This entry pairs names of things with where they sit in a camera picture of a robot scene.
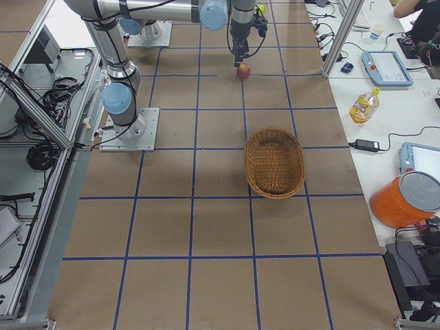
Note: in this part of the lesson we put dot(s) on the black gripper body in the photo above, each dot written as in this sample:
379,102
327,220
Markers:
238,42

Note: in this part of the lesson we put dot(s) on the red apple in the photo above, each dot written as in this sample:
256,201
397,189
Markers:
243,71

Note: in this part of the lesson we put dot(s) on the green apple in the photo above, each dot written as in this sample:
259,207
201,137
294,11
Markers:
260,9

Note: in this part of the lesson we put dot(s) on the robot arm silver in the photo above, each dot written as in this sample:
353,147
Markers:
239,17
119,96

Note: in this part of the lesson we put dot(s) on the woven wicker basket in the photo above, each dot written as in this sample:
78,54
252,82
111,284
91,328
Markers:
274,163

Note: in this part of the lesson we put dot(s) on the dark blue computer mouse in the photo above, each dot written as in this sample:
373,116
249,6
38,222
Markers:
347,68

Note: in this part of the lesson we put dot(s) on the orange juice bottle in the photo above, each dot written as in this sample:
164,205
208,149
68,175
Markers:
365,106

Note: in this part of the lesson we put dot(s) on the paper cup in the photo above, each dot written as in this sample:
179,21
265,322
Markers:
376,31

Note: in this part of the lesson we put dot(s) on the blue teach pendant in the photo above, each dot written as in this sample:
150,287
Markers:
385,69
419,157

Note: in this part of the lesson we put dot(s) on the black power adapter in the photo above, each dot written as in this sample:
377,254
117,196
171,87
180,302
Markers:
365,145

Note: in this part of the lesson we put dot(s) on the orange cylindrical container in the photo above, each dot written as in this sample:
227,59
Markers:
408,199

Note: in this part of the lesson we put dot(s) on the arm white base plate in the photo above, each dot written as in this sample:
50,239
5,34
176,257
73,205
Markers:
155,35
141,136

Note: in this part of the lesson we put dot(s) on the aluminium frame post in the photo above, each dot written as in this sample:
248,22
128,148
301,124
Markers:
348,20

